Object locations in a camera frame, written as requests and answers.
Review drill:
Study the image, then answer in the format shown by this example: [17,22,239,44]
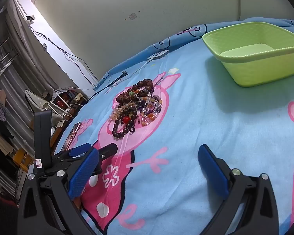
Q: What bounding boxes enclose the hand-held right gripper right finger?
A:
[198,144,280,235]

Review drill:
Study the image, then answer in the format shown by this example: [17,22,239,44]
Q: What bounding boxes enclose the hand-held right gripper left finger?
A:
[17,147,103,235]

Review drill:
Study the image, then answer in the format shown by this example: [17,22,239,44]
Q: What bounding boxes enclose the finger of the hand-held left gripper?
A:
[96,143,118,159]
[53,143,92,164]

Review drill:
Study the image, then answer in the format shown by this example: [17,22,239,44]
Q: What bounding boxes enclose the pile of beaded bracelets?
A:
[108,78,163,139]

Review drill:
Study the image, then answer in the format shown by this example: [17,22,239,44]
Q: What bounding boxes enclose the green plastic basket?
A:
[201,22,294,88]

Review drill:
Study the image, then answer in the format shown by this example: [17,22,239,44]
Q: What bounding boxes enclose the smartphone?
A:
[64,122,82,152]

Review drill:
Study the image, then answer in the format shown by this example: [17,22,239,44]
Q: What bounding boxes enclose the yellow wooden stool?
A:
[12,148,30,170]

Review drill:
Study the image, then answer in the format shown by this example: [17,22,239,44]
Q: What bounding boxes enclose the grey cloth-covered board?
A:
[24,89,55,111]

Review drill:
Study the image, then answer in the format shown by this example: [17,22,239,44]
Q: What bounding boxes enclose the blue printed blanket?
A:
[53,17,294,235]

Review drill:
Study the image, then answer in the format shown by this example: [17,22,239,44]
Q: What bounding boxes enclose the grey curtain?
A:
[4,0,55,152]

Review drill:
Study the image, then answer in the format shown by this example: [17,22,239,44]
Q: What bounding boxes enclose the white charger box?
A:
[148,50,169,60]

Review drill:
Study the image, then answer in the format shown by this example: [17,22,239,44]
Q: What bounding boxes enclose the white wire rack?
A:
[50,94,75,119]

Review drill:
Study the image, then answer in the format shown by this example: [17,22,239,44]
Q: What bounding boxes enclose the black cable with plug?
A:
[92,71,129,96]

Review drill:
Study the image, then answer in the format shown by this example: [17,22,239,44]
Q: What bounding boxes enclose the white charging cable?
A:
[105,58,152,89]

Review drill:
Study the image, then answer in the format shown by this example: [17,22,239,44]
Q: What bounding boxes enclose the black wall cables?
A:
[29,21,101,89]

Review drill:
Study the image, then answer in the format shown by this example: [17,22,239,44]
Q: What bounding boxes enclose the chrome rail rack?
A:
[0,37,18,85]

